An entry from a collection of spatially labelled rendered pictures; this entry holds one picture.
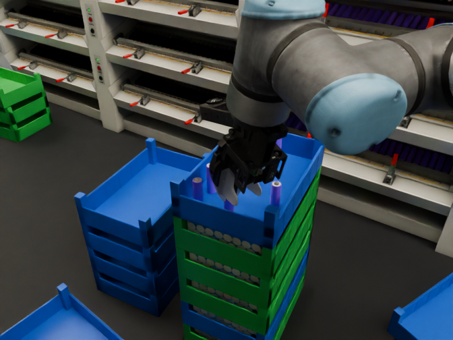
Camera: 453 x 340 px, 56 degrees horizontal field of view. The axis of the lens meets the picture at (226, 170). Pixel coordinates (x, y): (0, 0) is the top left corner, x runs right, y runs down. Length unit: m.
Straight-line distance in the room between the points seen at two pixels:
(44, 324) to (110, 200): 0.35
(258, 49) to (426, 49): 0.18
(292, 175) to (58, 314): 0.69
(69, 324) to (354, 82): 0.96
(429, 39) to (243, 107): 0.22
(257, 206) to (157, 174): 0.45
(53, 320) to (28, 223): 0.42
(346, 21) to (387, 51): 0.80
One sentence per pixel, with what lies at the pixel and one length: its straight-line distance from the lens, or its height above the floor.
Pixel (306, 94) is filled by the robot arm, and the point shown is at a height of 0.74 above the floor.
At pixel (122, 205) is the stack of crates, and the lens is 1.10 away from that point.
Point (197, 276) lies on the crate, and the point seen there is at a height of 0.26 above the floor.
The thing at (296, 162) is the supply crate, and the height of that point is 0.40.
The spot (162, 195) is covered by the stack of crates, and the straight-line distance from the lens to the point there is 1.12.
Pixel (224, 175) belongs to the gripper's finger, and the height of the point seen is 0.52.
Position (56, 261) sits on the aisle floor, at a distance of 1.36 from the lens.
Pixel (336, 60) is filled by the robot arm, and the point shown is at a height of 0.78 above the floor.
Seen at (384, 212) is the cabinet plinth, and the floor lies 0.04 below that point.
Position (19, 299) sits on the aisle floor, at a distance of 1.30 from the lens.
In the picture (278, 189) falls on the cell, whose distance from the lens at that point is 0.77.
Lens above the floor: 0.92
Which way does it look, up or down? 34 degrees down
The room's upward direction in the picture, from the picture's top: straight up
